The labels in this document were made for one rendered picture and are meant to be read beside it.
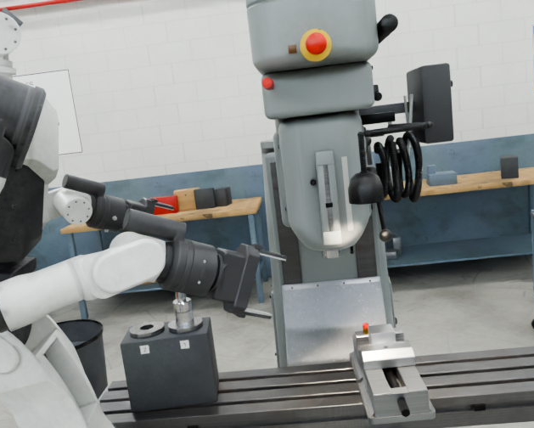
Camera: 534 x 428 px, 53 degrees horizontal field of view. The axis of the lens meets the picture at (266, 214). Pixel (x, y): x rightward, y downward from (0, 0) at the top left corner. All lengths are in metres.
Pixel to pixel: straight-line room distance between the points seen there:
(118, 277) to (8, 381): 0.34
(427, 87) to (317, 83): 0.45
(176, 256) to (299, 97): 0.50
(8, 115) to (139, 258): 0.27
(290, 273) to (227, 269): 0.86
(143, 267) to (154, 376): 0.65
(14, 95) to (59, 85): 5.22
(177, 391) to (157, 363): 0.09
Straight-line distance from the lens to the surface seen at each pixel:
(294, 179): 1.24
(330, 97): 1.19
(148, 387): 1.46
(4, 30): 1.03
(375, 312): 1.76
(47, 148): 0.97
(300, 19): 1.11
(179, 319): 1.42
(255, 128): 5.53
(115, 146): 5.84
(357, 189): 1.10
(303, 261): 1.75
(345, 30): 1.11
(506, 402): 1.47
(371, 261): 1.76
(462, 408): 1.45
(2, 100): 0.81
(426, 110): 1.56
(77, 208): 1.32
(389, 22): 1.15
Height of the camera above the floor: 1.63
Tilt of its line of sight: 10 degrees down
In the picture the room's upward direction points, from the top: 7 degrees counter-clockwise
